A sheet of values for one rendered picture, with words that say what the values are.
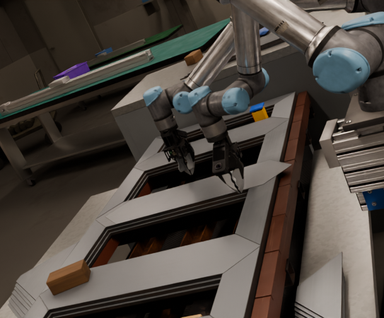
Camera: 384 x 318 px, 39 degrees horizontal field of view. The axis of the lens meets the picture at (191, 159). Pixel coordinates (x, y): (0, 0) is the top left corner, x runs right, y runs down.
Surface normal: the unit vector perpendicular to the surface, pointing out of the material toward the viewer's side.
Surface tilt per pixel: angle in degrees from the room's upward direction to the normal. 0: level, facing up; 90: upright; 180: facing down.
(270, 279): 0
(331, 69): 96
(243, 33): 97
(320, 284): 0
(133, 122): 90
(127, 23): 90
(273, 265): 0
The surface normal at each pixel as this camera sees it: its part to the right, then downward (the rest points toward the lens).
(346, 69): -0.50, 0.59
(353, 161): -0.37, 0.47
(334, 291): -0.40, -0.86
